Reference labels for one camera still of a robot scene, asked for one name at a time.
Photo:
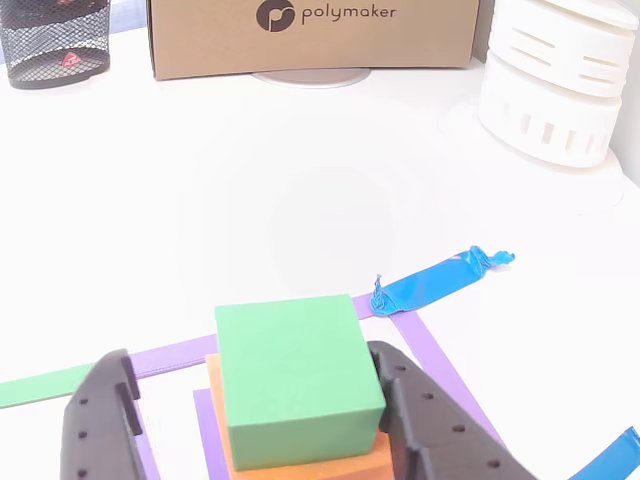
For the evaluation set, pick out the orange cube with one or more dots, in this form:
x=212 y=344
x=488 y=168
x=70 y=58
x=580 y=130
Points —
x=350 y=467

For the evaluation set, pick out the black mesh bin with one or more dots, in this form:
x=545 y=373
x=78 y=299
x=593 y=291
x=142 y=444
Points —
x=50 y=50

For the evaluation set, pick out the polymaker cardboard box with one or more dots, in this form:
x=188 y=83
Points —
x=200 y=45

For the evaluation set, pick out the blue tape strip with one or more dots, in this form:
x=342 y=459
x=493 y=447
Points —
x=430 y=287
x=610 y=457

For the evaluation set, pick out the green cube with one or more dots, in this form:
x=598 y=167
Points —
x=290 y=360

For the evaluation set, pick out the purple square frame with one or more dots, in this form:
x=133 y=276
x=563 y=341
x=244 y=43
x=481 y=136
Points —
x=430 y=350

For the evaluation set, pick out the large purple cube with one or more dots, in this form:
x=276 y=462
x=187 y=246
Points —
x=210 y=440

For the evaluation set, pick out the grey round disc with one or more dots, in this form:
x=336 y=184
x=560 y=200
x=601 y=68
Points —
x=310 y=77

